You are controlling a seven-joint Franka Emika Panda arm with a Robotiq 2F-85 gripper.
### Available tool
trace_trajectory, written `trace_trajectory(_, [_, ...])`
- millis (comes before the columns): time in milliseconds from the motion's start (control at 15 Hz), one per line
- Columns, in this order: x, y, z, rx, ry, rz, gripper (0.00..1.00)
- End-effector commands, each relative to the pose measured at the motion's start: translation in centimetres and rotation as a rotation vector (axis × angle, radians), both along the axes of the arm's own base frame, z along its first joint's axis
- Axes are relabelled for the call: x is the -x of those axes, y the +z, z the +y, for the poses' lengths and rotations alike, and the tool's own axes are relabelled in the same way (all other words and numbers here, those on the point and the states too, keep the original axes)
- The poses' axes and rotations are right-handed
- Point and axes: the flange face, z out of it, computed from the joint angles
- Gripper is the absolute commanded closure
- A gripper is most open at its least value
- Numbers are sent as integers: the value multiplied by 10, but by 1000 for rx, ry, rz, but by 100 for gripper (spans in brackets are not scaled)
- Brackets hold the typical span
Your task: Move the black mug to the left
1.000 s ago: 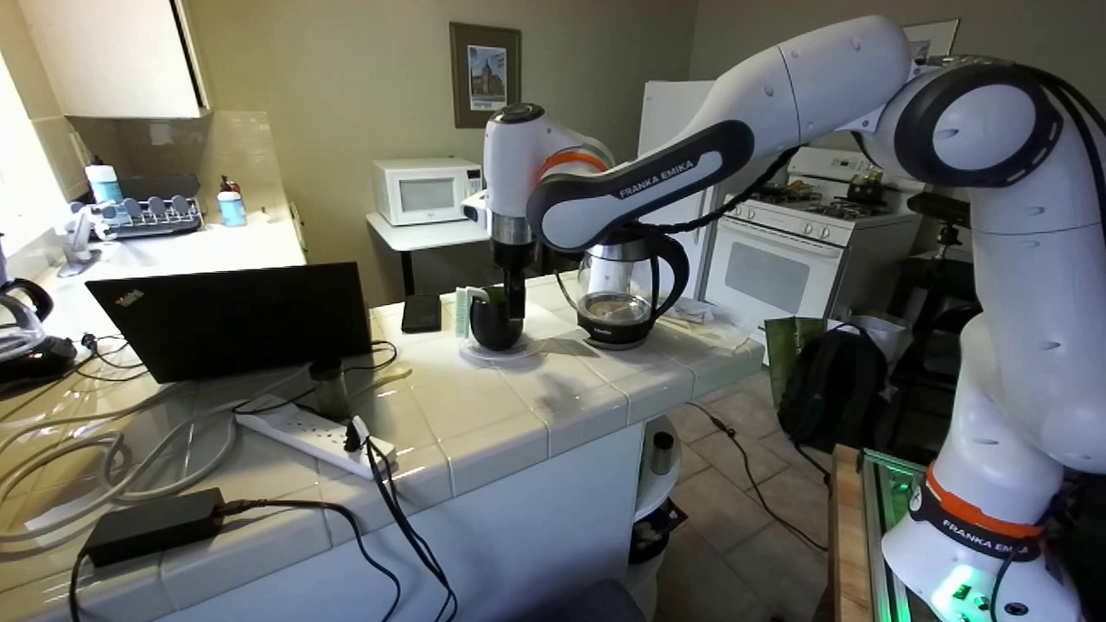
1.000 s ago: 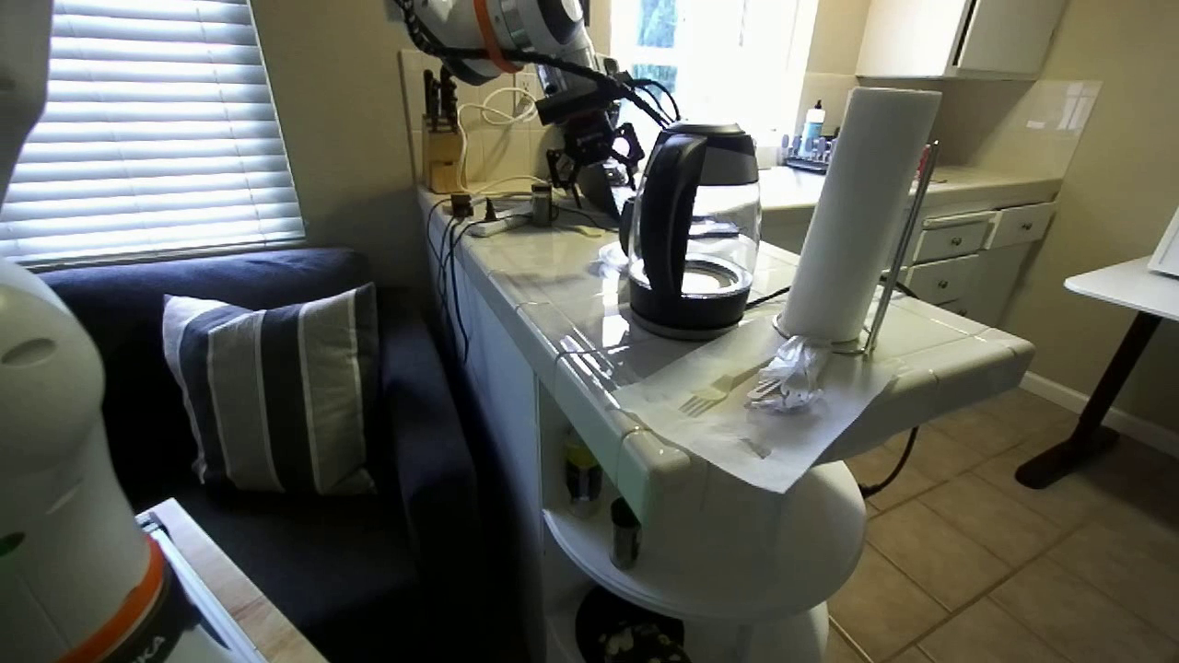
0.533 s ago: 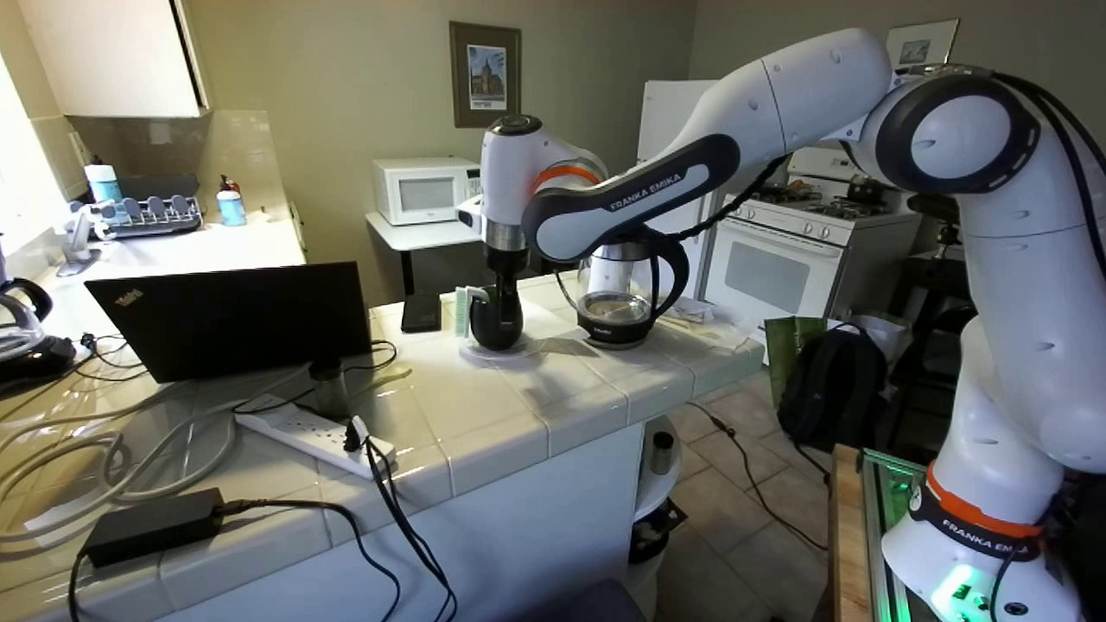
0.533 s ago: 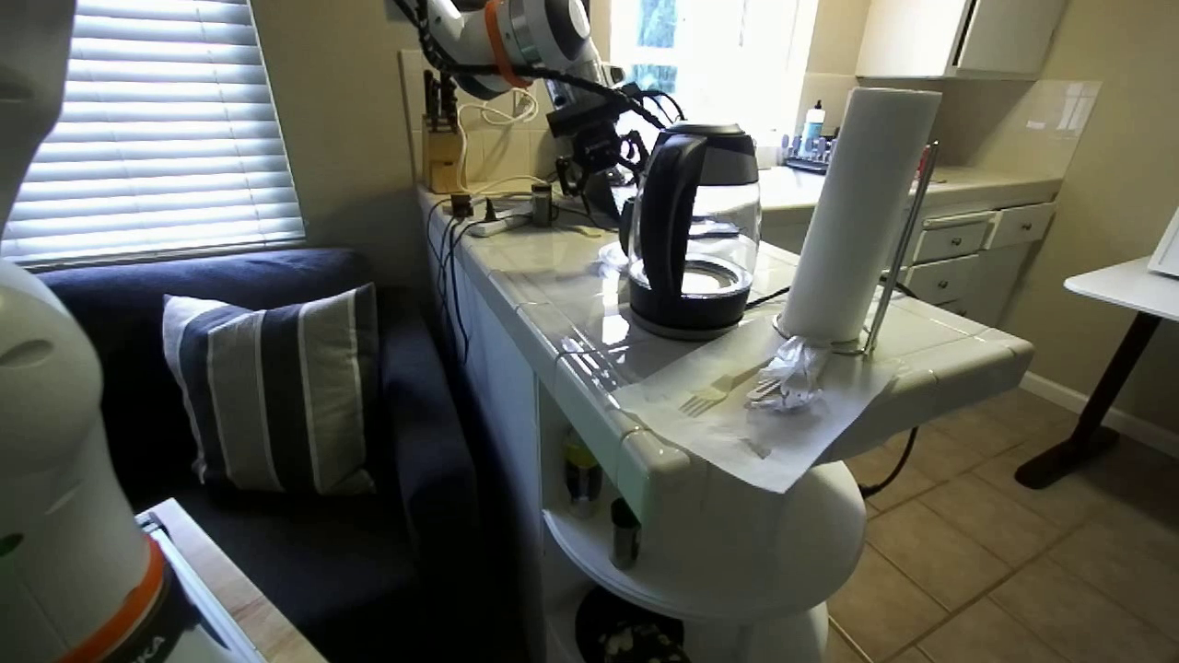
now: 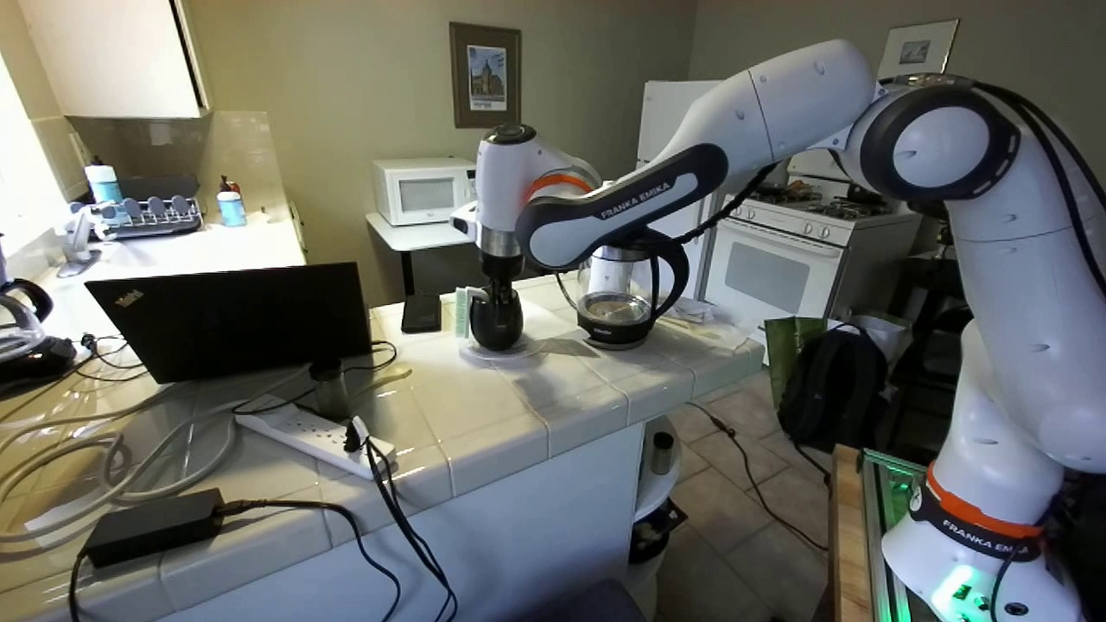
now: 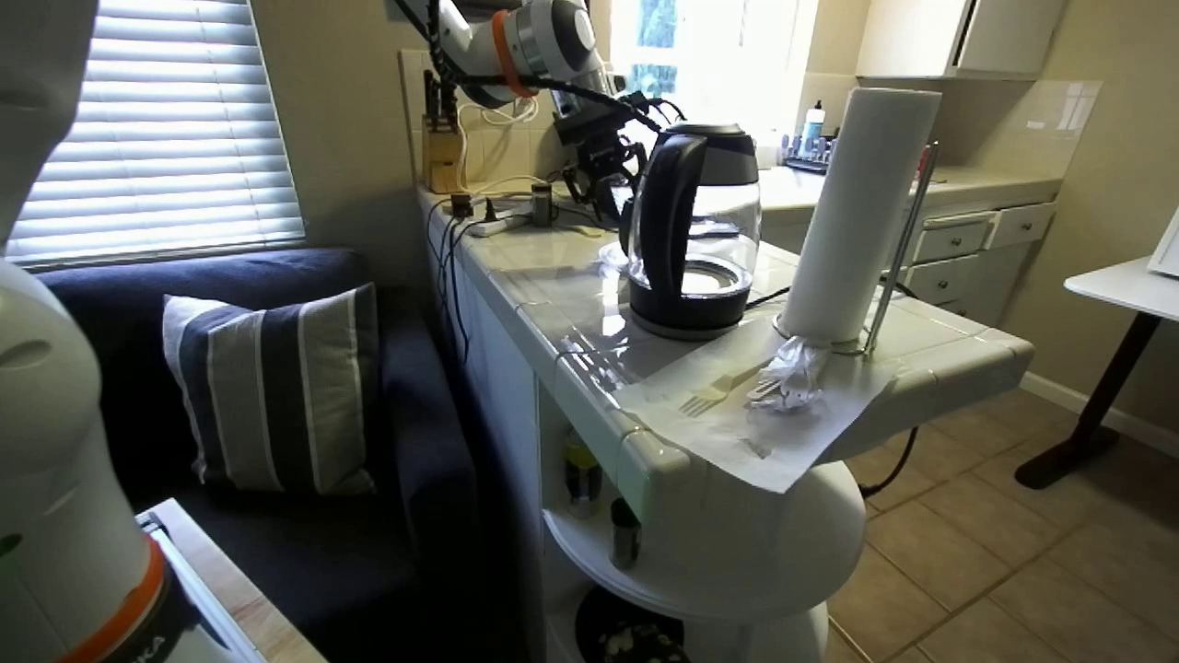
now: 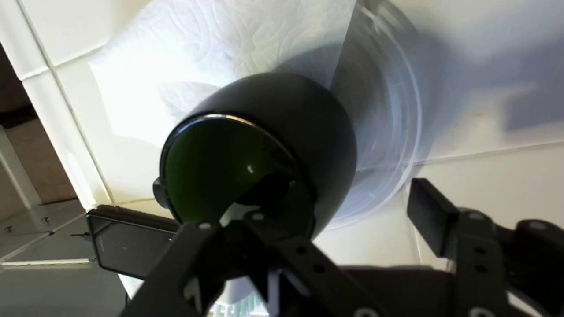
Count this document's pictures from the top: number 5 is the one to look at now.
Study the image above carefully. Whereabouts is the white wall cabinet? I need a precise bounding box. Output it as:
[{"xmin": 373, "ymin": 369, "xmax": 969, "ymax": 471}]
[{"xmin": 12, "ymin": 0, "xmax": 213, "ymax": 121}]

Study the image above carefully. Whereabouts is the black coffee maker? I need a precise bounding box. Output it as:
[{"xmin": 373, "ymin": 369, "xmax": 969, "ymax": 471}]
[{"xmin": 0, "ymin": 236, "xmax": 78, "ymax": 394}]

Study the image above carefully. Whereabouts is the glass kettle with black handle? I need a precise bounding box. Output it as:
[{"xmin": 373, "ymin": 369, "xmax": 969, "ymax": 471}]
[{"xmin": 555, "ymin": 233, "xmax": 691, "ymax": 350}]

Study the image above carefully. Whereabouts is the white microwave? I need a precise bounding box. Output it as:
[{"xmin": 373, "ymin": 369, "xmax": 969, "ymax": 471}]
[{"xmin": 368, "ymin": 156, "xmax": 479, "ymax": 228}]

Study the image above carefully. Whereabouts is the black adapter cable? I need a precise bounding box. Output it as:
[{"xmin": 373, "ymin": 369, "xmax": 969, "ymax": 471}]
[{"xmin": 65, "ymin": 443, "xmax": 463, "ymax": 622}]

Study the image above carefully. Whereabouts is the white power strip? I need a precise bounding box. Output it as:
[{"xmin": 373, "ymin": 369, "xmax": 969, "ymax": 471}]
[{"xmin": 231, "ymin": 397, "xmax": 402, "ymax": 484}]

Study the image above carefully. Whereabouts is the black floor cable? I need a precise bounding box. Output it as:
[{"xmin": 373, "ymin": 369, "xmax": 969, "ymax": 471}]
[{"xmin": 689, "ymin": 397, "xmax": 837, "ymax": 561}]

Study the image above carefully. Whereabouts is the aluminium rail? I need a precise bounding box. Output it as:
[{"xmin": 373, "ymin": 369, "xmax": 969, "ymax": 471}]
[{"xmin": 860, "ymin": 445, "xmax": 932, "ymax": 622}]

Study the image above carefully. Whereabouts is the white blue container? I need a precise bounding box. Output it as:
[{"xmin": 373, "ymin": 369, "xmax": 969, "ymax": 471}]
[{"xmin": 83, "ymin": 158, "xmax": 127, "ymax": 211}]

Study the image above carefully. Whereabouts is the blue soap bottle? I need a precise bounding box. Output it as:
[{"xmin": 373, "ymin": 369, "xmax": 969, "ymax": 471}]
[{"xmin": 213, "ymin": 173, "xmax": 251, "ymax": 233}]

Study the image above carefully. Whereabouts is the black backpack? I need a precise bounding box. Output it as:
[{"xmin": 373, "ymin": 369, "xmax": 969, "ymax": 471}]
[{"xmin": 776, "ymin": 322, "xmax": 890, "ymax": 458}]

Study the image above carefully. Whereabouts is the white counter cable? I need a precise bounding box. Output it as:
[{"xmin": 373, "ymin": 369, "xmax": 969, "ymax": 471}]
[{"xmin": 0, "ymin": 383, "xmax": 251, "ymax": 547}]

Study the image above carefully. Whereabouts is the black power adapter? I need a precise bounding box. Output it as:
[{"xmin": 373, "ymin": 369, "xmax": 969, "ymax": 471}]
[{"xmin": 83, "ymin": 486, "xmax": 228, "ymax": 572}]

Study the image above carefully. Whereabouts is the black laptop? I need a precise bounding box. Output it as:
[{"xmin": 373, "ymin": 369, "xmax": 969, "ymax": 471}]
[{"xmin": 83, "ymin": 259, "xmax": 378, "ymax": 390}]

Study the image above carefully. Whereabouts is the dark framed picture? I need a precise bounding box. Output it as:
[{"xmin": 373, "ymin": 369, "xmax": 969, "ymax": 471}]
[{"xmin": 446, "ymin": 16, "xmax": 524, "ymax": 133}]

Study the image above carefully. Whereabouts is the white refrigerator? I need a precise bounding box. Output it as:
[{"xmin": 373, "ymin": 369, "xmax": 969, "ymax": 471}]
[{"xmin": 632, "ymin": 75, "xmax": 726, "ymax": 303}]

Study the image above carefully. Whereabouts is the green bin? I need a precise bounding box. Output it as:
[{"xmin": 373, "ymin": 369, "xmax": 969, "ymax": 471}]
[{"xmin": 761, "ymin": 314, "xmax": 828, "ymax": 409}]

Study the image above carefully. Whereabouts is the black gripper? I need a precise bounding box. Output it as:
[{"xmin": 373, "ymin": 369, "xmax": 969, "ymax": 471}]
[{"xmin": 476, "ymin": 253, "xmax": 524, "ymax": 301}]

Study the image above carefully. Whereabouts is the black mug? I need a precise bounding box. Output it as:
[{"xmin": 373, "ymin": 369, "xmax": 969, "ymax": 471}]
[{"xmin": 465, "ymin": 288, "xmax": 529, "ymax": 355}]

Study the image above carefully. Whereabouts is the white stove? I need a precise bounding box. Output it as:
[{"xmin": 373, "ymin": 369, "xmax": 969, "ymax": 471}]
[{"xmin": 697, "ymin": 183, "xmax": 925, "ymax": 340}]

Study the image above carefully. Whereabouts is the light framed picture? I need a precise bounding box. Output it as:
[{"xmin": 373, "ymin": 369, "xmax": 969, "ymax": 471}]
[{"xmin": 877, "ymin": 16, "xmax": 959, "ymax": 83}]

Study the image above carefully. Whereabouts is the grey dish rack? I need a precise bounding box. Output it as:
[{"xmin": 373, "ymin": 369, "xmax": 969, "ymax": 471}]
[{"xmin": 87, "ymin": 189, "xmax": 208, "ymax": 246}]

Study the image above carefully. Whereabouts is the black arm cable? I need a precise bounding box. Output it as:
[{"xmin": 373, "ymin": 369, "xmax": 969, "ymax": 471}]
[{"xmin": 635, "ymin": 72, "xmax": 1106, "ymax": 303}]

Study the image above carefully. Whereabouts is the small microwave stand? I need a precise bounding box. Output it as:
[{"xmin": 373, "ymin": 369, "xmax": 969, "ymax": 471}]
[{"xmin": 363, "ymin": 211, "xmax": 487, "ymax": 340}]

